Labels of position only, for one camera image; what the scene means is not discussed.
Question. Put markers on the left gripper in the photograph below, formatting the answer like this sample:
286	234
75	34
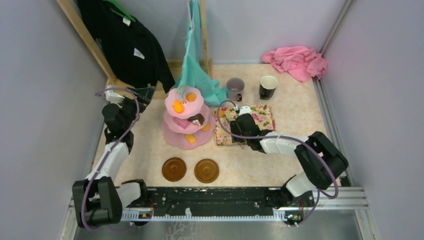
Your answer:
144	95

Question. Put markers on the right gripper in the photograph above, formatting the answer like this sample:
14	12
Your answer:
234	126

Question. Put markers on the floral serving tray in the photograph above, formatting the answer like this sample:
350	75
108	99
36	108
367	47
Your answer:
262	115

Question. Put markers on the orange round cookie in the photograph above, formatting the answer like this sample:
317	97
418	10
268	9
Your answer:
207	127

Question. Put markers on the black mug white inside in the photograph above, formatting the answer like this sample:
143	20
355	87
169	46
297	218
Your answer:
267	88

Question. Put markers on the chocolate cake slice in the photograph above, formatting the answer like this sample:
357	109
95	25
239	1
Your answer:
197	119

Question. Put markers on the pink wafer biscuit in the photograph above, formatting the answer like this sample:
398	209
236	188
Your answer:
182	123

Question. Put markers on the orange biscuit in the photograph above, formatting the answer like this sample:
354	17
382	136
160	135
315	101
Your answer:
190	138

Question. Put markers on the brown wooden coaster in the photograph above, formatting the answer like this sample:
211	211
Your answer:
174	169
206	171

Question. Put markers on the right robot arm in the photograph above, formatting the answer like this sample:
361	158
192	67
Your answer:
319	158

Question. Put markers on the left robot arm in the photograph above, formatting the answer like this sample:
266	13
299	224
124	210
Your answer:
97	201

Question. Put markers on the orange croissant pastry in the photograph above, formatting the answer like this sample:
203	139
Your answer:
178	106

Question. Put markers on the grey mug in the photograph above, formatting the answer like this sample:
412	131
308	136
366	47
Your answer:
234	88

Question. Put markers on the black hanging shirt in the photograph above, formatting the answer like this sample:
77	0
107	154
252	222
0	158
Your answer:
132	51

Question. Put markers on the pink three-tier cake stand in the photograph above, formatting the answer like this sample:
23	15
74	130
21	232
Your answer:
173	134

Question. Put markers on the teal hanging shirt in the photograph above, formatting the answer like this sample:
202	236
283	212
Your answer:
192	74

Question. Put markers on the pink crumpled cloth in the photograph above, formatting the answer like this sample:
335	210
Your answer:
301	62

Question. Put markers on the green clothes hanger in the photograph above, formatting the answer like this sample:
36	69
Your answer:
119	10

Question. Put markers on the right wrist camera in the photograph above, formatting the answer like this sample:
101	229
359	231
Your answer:
244	110

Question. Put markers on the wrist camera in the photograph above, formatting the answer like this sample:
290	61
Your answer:
244	110
112	96

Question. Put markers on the wooden clothes rack frame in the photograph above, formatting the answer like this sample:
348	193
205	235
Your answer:
70	9

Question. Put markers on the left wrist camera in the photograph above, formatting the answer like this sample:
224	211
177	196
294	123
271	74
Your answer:
112	96

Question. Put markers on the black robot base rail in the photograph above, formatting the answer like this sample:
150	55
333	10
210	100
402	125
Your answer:
220	201

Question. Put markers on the aluminium frame rail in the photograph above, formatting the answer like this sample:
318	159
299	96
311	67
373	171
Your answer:
326	99

